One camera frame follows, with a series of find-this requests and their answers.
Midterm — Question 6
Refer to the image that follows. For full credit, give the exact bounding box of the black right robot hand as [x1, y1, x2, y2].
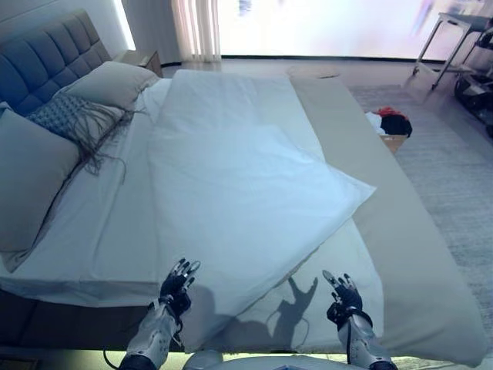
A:
[321, 269, 364, 327]

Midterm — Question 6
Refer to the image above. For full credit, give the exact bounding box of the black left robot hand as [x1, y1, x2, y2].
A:
[158, 259, 202, 315]

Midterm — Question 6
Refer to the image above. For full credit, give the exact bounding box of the white duvet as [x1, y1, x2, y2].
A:
[147, 69, 386, 354]

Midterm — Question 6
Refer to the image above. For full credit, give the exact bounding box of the white bed sheet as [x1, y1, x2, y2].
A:
[0, 76, 174, 305]

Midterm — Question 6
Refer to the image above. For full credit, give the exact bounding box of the beige bed runner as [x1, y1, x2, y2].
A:
[288, 75, 487, 367]

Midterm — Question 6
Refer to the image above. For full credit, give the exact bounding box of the silver robot torso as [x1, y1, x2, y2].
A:
[184, 348, 347, 370]

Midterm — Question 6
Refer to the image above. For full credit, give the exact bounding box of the cardboard box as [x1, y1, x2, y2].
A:
[379, 133, 409, 155]

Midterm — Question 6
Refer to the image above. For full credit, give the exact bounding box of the large beige pillow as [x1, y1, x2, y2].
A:
[0, 102, 84, 273]

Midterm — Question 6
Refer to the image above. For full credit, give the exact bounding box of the white garment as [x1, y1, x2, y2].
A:
[364, 110, 386, 136]

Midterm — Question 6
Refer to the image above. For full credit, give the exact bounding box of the black garment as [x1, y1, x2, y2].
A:
[379, 114, 413, 138]

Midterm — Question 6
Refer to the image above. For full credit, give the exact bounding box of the grey knit fringed cushion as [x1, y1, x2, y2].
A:
[26, 92, 149, 186]

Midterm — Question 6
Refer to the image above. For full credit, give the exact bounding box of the light wooden nightstand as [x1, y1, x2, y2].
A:
[115, 49, 163, 78]

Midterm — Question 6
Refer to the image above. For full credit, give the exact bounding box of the black wheeled machine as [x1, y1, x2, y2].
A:
[454, 30, 493, 140]

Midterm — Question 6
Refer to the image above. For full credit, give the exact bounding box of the beige curtain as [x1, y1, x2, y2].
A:
[171, 0, 223, 65]

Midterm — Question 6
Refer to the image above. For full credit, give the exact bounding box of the grey tufted headboard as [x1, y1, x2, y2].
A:
[0, 9, 115, 116]

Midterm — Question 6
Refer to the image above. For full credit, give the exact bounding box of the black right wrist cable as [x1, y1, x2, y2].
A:
[344, 319, 355, 365]

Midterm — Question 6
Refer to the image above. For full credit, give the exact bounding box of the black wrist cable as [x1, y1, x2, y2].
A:
[102, 348, 124, 370]
[344, 319, 355, 365]

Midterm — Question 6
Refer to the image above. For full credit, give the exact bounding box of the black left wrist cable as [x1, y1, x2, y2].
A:
[102, 348, 124, 370]

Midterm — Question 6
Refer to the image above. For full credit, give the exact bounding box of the dark brown bed frame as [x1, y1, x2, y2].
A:
[0, 288, 186, 352]

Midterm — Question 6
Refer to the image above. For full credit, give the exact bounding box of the metal frame cart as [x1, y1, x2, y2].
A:
[411, 11, 493, 92]

